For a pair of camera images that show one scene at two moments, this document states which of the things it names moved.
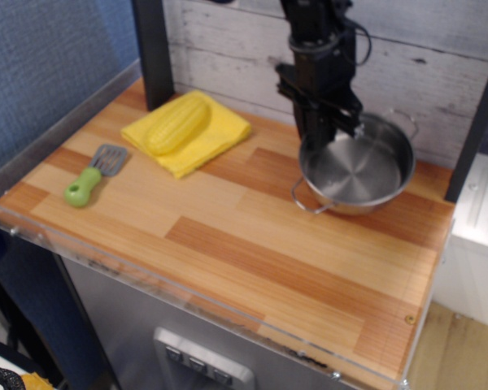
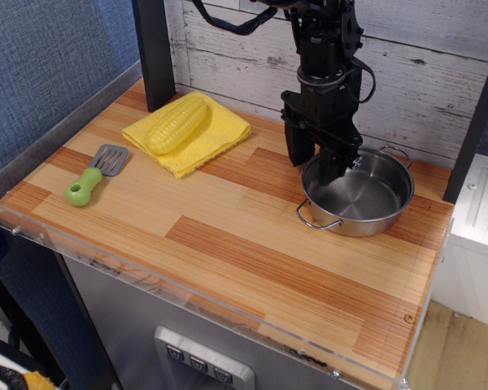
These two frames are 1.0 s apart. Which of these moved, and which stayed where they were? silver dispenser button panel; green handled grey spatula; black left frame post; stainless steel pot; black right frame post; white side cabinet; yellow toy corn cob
Moved: stainless steel pot
Stayed: white side cabinet; green handled grey spatula; black left frame post; yellow toy corn cob; silver dispenser button panel; black right frame post
